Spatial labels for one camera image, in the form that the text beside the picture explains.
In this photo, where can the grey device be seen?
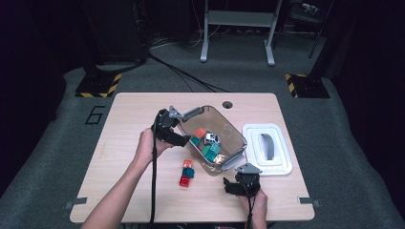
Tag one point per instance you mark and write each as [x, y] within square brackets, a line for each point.
[309, 8]

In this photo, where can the green toy block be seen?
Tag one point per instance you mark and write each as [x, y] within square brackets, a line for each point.
[206, 149]

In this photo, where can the black cabinet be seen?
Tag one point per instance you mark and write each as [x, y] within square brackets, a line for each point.
[111, 31]

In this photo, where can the orange toy block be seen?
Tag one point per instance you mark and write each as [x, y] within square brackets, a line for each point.
[219, 159]

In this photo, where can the person's right hand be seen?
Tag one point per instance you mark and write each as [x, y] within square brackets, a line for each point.
[258, 206]

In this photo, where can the person's left hand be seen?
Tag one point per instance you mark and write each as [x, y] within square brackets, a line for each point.
[147, 146]

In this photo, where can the grey table bracket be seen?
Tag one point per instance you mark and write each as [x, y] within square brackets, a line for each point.
[75, 202]
[309, 201]

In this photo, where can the white toy police car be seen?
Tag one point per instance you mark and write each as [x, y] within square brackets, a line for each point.
[211, 138]

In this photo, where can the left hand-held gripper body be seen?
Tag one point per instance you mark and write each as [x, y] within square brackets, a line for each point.
[164, 122]

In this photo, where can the white metal stand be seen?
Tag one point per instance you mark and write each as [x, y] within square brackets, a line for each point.
[238, 18]

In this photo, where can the dark teal toy block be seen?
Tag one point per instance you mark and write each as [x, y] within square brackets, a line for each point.
[188, 172]

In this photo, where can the orange-red toy block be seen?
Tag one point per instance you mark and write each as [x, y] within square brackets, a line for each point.
[187, 163]

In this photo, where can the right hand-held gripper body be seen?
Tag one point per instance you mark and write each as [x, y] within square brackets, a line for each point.
[249, 183]

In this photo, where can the clear grey storage box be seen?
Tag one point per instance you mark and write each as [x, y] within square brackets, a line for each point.
[229, 127]

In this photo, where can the coral red toy block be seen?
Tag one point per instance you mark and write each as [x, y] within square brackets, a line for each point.
[200, 133]

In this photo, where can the black yellow striped base plate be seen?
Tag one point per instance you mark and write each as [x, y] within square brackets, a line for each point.
[307, 86]
[97, 86]

